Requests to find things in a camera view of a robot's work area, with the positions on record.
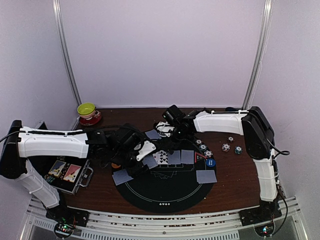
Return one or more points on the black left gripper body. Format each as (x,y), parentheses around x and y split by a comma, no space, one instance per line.
(121,157)

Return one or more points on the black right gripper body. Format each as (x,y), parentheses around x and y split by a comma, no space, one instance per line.
(179,137)

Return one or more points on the orange round blind button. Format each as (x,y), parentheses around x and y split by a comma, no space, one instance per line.
(115,166)

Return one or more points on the community card face-down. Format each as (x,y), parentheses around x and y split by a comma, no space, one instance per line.
(174,158)
(187,157)

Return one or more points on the red black triangle marker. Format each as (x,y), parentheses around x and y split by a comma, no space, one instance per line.
(199,157)

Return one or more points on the blue card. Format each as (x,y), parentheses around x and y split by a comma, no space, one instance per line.
(121,176)
(153,134)
(206,176)

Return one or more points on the ten of clubs card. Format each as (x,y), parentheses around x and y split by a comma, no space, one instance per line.
(161,157)

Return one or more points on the blue playing card deck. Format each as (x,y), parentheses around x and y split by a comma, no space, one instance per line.
(150,161)

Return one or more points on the blue round blind button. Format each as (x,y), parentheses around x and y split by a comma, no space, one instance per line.
(210,162)

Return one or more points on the blue white poker chip stack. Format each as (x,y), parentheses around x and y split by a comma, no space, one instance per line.
(225,147)

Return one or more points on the green poker chip stack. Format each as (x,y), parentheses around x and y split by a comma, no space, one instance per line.
(238,150)

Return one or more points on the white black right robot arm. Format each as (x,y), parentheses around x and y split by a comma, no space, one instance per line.
(258,139)

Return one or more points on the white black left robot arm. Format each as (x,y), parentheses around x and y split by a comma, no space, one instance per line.
(23,142)

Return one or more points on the green bowl on red saucer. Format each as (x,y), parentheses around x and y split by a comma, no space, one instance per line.
(88,114)

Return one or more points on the red card box in case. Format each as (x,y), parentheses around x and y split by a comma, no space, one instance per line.
(72,173)

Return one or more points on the round black poker mat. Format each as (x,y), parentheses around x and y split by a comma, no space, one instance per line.
(167,188)

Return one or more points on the aluminium poker case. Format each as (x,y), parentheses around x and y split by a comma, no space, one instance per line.
(82,181)

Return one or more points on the blue card box in case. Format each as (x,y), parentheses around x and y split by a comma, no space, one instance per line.
(56,169)

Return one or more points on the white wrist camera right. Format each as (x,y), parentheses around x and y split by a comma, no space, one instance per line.
(164,129)

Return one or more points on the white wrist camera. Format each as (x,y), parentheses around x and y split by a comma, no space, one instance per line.
(164,129)
(147,148)

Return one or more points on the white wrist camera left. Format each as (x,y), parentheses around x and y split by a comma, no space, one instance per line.
(147,148)

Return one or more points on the aluminium front rail frame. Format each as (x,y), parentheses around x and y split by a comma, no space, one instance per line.
(223,225)

